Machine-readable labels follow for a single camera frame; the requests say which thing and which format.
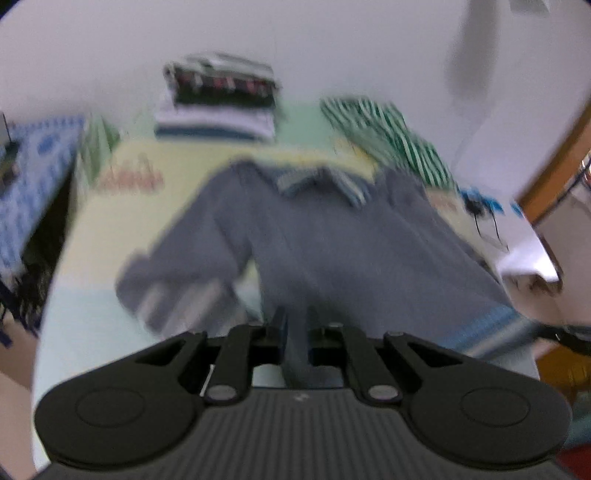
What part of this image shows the grey knit sweater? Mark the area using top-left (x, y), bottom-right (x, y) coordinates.
top-left (116, 160), bottom-right (531, 388)

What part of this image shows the black power adapter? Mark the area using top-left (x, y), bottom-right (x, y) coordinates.
top-left (464, 196), bottom-right (486, 218)

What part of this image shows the blue plastic object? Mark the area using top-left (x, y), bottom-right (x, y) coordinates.
top-left (459, 187), bottom-right (524, 218)

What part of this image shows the yellow baby blanket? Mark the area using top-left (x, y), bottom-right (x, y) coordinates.
top-left (29, 103), bottom-right (541, 476)

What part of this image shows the green white striped garment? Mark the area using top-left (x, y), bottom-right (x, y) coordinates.
top-left (320, 96), bottom-right (457, 191)

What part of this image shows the blue folded garment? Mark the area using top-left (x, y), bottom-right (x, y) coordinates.
top-left (154, 126), bottom-right (264, 142)

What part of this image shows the white folded garment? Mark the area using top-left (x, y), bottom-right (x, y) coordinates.
top-left (154, 90), bottom-right (276, 139)

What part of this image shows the dark green folded garment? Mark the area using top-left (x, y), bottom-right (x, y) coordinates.
top-left (173, 89), bottom-right (276, 109)

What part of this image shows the red plaid folded shirt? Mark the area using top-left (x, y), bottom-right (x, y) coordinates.
top-left (174, 73), bottom-right (277, 96)

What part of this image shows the blue patterned cloth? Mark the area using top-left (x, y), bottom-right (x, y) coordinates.
top-left (1, 115), bottom-right (86, 276)

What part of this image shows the dark green striped folded shirt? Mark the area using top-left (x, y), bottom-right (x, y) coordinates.
top-left (163, 52), bottom-right (276, 85)

